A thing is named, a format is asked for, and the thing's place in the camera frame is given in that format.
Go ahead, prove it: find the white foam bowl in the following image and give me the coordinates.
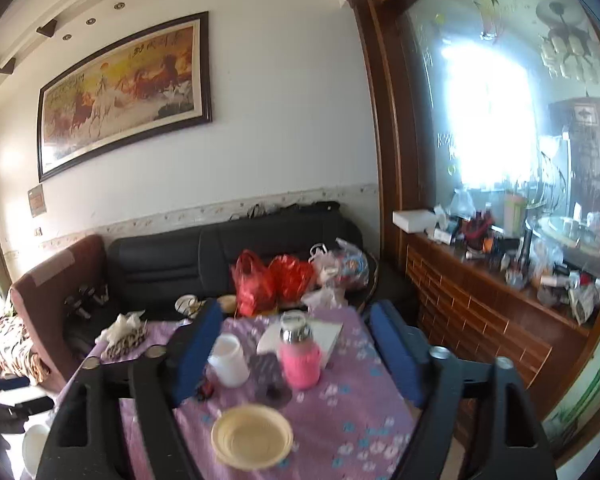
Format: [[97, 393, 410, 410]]
[[21, 424, 50, 479]]

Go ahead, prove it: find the small beige plastic bowl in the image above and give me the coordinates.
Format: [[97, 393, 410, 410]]
[[210, 404, 294, 471]]

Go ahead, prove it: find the patterned blanket seat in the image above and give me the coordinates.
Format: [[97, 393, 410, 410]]
[[0, 315, 50, 385]]

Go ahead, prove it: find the leopard print cloth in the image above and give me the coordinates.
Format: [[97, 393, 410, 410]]
[[102, 324, 147, 361]]

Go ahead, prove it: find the white cloth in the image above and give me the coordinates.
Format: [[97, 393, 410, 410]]
[[95, 311, 144, 346]]

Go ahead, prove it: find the maroon armchair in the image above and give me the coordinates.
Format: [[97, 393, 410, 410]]
[[10, 234, 106, 393]]

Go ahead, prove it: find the wooden sideboard cabinet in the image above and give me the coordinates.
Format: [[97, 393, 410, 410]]
[[402, 234, 590, 417]]

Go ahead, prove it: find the white plastic jar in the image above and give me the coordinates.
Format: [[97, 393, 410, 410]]
[[208, 334, 250, 388]]

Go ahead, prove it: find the black leather sofa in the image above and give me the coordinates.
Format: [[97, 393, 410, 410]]
[[64, 200, 382, 351]]

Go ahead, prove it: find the black phone stand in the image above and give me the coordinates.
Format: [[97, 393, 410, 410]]
[[249, 352, 292, 408]]

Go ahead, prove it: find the purple floral tablecloth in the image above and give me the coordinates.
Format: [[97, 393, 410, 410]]
[[54, 303, 422, 480]]

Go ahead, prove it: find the pink sleeved thermos bottle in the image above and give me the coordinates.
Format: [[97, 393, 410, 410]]
[[278, 311, 322, 390]]

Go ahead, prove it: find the red plastic bag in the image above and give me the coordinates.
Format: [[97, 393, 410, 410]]
[[230, 250, 315, 318]]

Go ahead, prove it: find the colourful plastic bag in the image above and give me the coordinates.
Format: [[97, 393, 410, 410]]
[[309, 237, 370, 290]]

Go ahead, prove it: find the white box on sideboard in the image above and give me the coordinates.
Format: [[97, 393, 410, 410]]
[[392, 209, 438, 234]]

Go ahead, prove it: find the framed horse painting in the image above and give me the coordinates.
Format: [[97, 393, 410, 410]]
[[36, 12, 212, 181]]

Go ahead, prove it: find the small wall plaque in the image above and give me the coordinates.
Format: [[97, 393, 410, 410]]
[[28, 183, 46, 218]]

